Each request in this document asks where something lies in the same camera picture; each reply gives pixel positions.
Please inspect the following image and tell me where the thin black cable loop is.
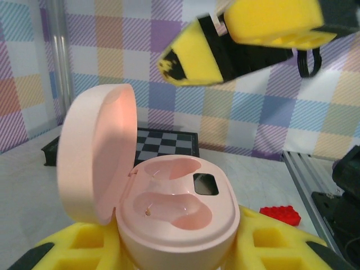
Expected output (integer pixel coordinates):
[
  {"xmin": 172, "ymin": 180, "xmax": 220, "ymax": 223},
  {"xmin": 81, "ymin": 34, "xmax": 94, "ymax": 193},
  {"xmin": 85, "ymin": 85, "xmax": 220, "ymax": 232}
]
[{"xmin": 296, "ymin": 47, "xmax": 323, "ymax": 79}]

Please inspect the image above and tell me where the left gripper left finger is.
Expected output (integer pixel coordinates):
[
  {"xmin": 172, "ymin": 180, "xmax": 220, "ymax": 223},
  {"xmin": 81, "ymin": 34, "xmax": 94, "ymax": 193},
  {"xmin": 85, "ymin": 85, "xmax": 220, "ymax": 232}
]
[{"xmin": 7, "ymin": 222, "xmax": 133, "ymax": 270}]

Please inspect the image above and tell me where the black grey chessboard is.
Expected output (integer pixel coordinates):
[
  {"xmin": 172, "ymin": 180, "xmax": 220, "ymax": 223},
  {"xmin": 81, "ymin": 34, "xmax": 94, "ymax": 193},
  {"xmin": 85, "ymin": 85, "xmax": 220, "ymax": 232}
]
[{"xmin": 41, "ymin": 127, "xmax": 201, "ymax": 167}]

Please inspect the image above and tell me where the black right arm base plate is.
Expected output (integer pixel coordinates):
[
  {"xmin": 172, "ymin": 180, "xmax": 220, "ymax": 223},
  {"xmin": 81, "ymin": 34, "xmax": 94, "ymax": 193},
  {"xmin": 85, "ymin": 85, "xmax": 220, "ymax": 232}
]
[{"xmin": 310, "ymin": 190, "xmax": 360, "ymax": 270}]

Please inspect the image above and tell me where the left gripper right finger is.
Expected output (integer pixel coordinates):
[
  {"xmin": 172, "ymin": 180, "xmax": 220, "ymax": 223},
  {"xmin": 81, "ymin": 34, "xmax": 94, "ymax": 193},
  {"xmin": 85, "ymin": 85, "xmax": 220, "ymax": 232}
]
[{"xmin": 222, "ymin": 205, "xmax": 343, "ymax": 270}]

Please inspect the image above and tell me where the aluminium mounting rail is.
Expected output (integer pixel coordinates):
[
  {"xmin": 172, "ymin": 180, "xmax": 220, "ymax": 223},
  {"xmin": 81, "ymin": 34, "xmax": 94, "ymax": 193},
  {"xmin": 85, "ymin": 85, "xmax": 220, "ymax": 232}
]
[{"xmin": 282, "ymin": 150, "xmax": 343, "ymax": 251}]

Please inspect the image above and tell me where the red toy brick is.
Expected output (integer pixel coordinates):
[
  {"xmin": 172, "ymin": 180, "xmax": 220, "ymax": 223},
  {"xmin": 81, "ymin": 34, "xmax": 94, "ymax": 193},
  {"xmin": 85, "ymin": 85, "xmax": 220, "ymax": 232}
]
[{"xmin": 258, "ymin": 204, "xmax": 302, "ymax": 227}]

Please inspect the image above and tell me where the aluminium frame post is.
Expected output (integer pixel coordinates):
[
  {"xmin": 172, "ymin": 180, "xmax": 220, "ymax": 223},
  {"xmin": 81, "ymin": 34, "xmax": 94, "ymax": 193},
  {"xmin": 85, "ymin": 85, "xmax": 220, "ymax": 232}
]
[{"xmin": 51, "ymin": 0, "xmax": 74, "ymax": 133}]

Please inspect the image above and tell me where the pink oval earbud case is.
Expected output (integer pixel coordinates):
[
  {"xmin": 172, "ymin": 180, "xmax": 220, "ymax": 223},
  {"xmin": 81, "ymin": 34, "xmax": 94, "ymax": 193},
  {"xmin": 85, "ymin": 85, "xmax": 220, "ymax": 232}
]
[{"xmin": 56, "ymin": 83, "xmax": 242, "ymax": 270}]

